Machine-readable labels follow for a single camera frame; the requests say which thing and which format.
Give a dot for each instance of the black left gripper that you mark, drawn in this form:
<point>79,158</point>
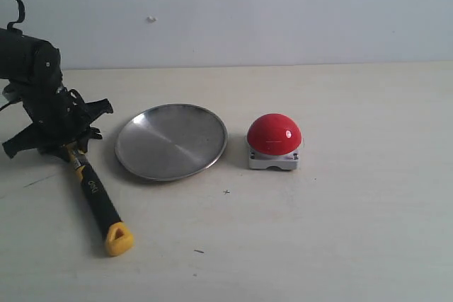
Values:
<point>60,119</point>

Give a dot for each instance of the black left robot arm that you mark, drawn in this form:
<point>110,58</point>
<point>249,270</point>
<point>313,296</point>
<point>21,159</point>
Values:
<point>32,67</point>

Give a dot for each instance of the round steel plate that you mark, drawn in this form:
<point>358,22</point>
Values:
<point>171,142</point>

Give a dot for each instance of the yellow black claw hammer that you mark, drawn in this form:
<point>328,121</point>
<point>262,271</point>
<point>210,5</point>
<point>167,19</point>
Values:
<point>116,236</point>

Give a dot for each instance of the red dome push button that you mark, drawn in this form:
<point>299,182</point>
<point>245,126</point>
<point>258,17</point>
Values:
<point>274,141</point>

